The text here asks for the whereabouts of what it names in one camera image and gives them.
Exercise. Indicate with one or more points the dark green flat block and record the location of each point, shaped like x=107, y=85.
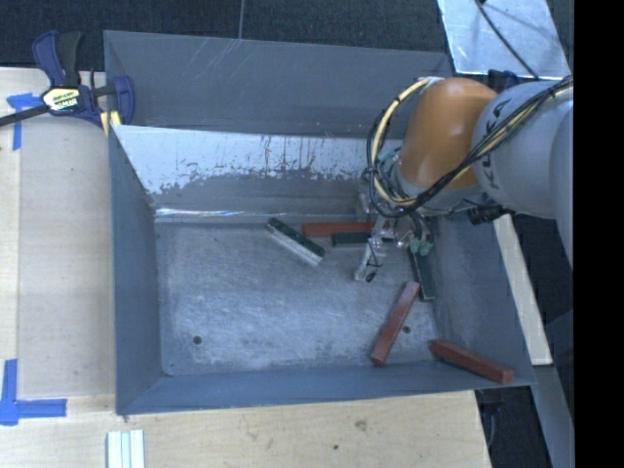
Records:
x=295, y=242
x=423, y=275
x=349, y=239

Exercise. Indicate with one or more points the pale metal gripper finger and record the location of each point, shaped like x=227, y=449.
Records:
x=377, y=257
x=363, y=265

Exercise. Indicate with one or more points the grey metal bin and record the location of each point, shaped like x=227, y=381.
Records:
x=273, y=305

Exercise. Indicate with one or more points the red-brown flat block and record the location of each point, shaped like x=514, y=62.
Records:
x=396, y=322
x=331, y=228
x=470, y=361

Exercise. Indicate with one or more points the black cylinder on white bracket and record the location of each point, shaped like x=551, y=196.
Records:
x=483, y=214

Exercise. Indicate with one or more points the pale wood board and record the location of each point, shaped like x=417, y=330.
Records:
x=63, y=261

